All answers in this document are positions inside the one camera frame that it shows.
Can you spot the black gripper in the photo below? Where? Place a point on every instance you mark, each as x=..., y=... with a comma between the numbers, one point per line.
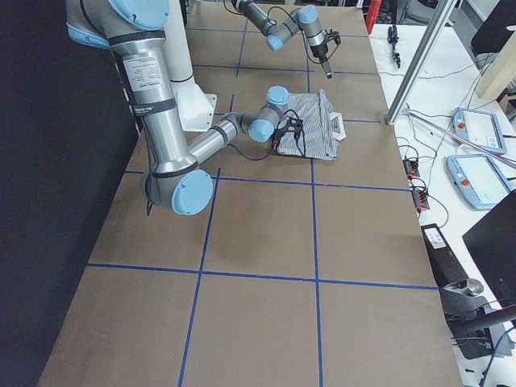
x=279, y=140
x=318, y=52

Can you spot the navy white striped polo shirt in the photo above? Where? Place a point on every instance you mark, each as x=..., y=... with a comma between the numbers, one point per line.
x=318, y=141

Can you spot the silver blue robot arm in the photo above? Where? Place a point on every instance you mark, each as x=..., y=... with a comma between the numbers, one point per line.
x=149, y=38
x=278, y=26

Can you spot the black tripod tool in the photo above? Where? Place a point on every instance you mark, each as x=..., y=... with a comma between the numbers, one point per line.
x=392, y=40

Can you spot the black orange connector strip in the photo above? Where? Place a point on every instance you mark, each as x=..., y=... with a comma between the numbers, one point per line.
x=418, y=186

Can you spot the far blue teach pendant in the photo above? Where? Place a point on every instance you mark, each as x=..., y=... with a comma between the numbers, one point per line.
x=480, y=128

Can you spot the blue teach pendant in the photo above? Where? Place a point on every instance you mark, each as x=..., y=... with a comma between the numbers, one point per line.
x=478, y=179
x=480, y=128

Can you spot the near blue teach pendant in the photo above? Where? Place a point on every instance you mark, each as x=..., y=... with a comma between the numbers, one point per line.
x=478, y=179

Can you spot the black box with label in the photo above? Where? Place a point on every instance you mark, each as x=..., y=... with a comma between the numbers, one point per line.
x=444, y=264

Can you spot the long metal reach stick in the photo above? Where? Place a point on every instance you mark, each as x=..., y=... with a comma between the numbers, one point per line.
x=415, y=115

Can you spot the black monitor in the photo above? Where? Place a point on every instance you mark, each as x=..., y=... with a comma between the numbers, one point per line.
x=491, y=244

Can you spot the grey aluminium frame post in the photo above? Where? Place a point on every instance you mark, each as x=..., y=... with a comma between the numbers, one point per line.
x=429, y=38

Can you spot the black camera stand with knob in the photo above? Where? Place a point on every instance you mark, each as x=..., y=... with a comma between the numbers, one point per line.
x=475, y=325

